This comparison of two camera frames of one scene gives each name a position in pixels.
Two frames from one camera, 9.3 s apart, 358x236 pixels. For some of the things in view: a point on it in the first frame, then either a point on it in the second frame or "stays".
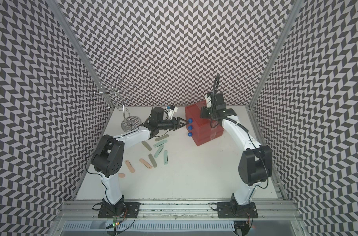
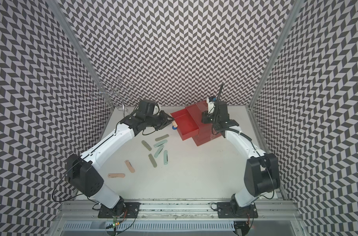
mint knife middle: (160, 148) stays
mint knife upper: (161, 142) stays
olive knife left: (145, 144) stays
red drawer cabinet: (193, 115) → (187, 126)
